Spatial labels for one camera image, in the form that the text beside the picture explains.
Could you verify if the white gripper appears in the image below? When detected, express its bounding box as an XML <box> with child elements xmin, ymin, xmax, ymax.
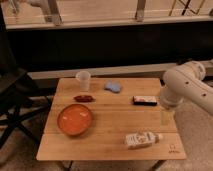
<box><xmin>159</xmin><ymin>86</ymin><xmax>183</xmax><ymax>125</ymax></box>

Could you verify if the orange bowl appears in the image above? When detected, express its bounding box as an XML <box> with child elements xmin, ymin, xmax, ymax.
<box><xmin>57</xmin><ymin>104</ymin><xmax>93</xmax><ymax>136</ymax></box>

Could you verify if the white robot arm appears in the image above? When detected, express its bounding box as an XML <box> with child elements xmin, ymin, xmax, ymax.
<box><xmin>159</xmin><ymin>61</ymin><xmax>213</xmax><ymax>117</ymax></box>

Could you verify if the black and white box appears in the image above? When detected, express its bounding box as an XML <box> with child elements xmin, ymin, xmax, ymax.
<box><xmin>133</xmin><ymin>96</ymin><xmax>157</xmax><ymax>106</ymax></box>

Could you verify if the white plastic bottle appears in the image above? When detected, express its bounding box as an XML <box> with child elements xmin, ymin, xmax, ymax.
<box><xmin>125</xmin><ymin>132</ymin><xmax>163</xmax><ymax>149</ymax></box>

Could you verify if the wooden folding table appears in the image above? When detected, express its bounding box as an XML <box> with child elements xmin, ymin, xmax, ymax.
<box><xmin>37</xmin><ymin>78</ymin><xmax>186</xmax><ymax>161</ymax></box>

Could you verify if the blue cloth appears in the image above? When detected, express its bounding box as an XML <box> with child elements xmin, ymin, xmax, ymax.
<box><xmin>104</xmin><ymin>82</ymin><xmax>121</xmax><ymax>93</ymax></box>

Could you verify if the clear plastic cup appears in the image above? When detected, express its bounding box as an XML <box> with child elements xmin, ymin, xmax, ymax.
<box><xmin>76</xmin><ymin>71</ymin><xmax>91</xmax><ymax>91</ymax></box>

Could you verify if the black office chair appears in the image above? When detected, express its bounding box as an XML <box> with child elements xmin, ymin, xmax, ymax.
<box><xmin>0</xmin><ymin>5</ymin><xmax>51</xmax><ymax>149</ymax></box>

